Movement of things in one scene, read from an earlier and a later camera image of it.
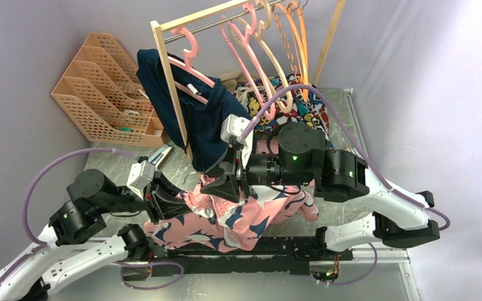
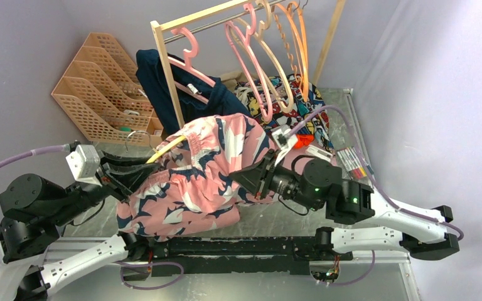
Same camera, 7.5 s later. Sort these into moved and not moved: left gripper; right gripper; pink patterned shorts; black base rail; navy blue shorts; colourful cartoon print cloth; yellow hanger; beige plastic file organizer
Moved: yellow hanger; right gripper; left gripper; pink patterned shorts
Not moved: black base rail; colourful cartoon print cloth; navy blue shorts; beige plastic file organizer
